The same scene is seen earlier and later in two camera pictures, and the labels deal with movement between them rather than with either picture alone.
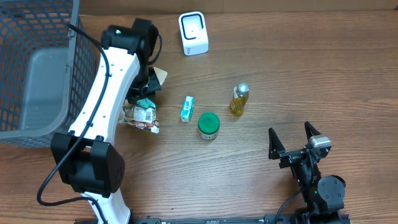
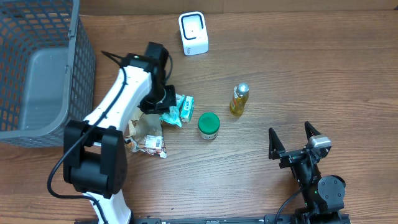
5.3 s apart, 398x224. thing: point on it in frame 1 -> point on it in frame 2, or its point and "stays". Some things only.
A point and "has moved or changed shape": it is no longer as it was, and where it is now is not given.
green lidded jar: (208, 126) stays
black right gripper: (294, 156) stays
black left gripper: (155, 86) -> (148, 108)
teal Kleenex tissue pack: (187, 109) stays
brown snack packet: (143, 114) has moved or changed shape
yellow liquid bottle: (239, 98) stays
